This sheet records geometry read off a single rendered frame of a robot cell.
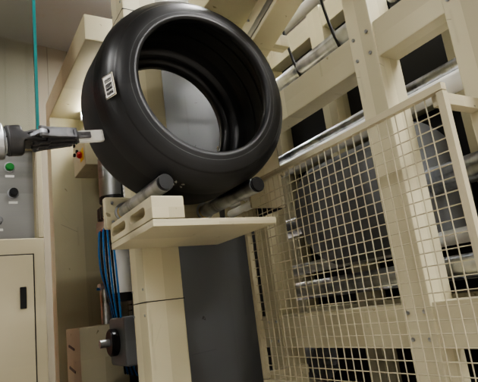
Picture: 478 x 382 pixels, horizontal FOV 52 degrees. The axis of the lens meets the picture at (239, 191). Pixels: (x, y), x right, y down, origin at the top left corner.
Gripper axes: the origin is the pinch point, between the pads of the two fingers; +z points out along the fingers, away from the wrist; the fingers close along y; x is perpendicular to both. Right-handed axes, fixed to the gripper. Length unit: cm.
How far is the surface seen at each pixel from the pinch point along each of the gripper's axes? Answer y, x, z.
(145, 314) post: 28, 49, 15
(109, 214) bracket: 24.7, 16.7, 9.1
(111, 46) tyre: -9.7, -20.7, 7.2
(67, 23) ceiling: 343, -247, 108
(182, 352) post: 27, 63, 24
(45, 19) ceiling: 343, -250, 87
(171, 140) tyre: -12.4, 6.7, 16.5
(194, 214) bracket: 24.7, 21.1, 37.5
